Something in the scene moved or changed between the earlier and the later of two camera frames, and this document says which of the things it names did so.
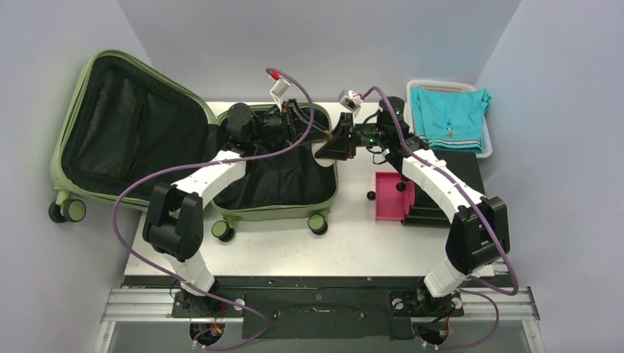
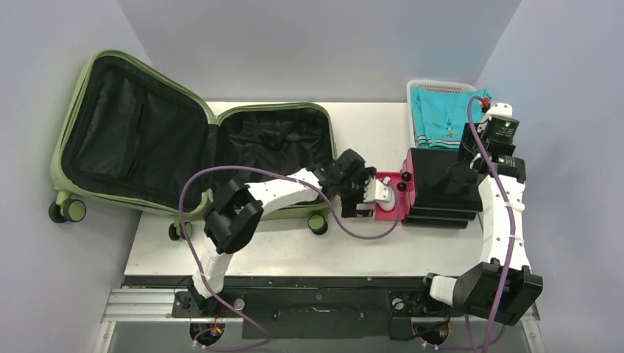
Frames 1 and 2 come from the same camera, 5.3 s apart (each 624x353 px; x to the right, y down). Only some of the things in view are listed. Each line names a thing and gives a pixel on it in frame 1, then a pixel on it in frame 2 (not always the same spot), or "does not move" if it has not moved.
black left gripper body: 277,126 -> 355,186
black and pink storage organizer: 399,199 does not move
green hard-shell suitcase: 125,132 does not move
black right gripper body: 347,134 -> 461,172
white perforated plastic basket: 449,86 does not move
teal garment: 450,120 does not move
